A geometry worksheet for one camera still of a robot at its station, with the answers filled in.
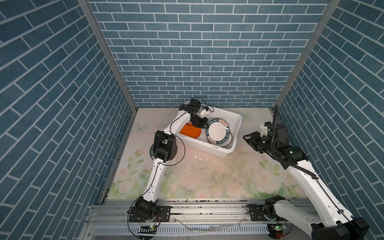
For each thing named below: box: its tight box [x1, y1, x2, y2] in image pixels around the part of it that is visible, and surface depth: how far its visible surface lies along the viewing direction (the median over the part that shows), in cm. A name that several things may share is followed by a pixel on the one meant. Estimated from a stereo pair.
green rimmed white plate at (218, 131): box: [205, 118, 230, 144], surface depth 102 cm
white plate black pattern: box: [207, 131, 233, 147], surface depth 101 cm
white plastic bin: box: [176, 105, 243, 158], surface depth 101 cm
